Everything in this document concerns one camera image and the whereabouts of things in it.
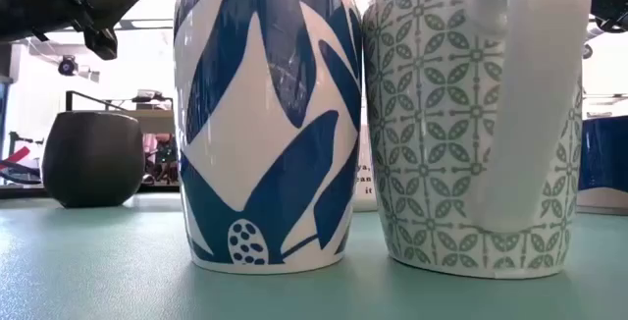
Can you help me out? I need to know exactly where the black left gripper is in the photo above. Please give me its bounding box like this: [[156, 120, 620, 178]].
[[0, 0, 148, 61]]

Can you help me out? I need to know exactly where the black round mug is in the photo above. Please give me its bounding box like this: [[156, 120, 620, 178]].
[[41, 110, 146, 209]]

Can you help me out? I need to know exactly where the navy mug ring handle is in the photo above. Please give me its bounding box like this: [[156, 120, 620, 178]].
[[576, 115, 628, 217]]

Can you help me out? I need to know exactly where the blue leaf pattern mug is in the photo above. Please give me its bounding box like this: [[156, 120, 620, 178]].
[[173, 0, 364, 276]]

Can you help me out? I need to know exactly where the green leaf lattice mug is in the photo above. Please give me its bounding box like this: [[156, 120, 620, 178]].
[[361, 0, 594, 281]]

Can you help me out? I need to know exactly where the white mug pink interior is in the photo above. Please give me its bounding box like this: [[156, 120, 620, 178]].
[[353, 124, 378, 213]]

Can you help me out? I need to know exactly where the overhead light bar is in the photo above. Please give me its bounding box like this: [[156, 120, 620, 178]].
[[48, 18, 176, 32]]

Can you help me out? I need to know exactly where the pink curtain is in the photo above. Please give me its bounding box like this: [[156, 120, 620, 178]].
[[141, 133, 178, 184]]

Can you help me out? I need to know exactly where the green table mat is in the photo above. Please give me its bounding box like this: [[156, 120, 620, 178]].
[[0, 191, 628, 320]]

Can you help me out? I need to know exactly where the wooden shelf black frame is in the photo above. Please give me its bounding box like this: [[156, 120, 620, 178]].
[[65, 89, 177, 137]]

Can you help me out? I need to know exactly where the black aluminium table frame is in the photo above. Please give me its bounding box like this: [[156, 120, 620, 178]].
[[0, 185, 181, 199]]

